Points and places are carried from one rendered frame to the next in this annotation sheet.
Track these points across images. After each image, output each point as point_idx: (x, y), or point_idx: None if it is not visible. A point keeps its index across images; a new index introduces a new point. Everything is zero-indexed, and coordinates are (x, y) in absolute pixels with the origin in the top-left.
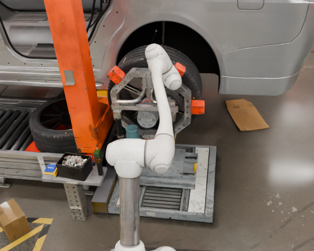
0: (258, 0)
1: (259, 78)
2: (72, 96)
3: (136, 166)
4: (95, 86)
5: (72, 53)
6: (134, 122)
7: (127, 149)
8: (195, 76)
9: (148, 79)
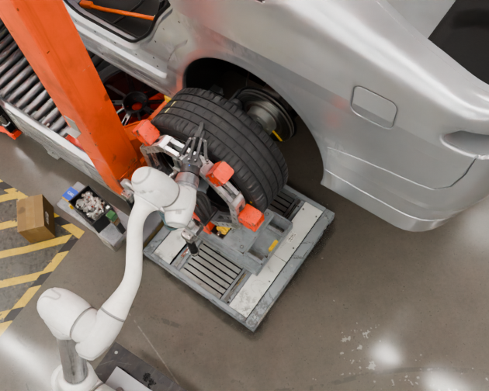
0: (385, 117)
1: (379, 200)
2: (83, 142)
3: (64, 336)
4: (161, 91)
5: (67, 106)
6: None
7: (53, 317)
8: (259, 176)
9: (181, 163)
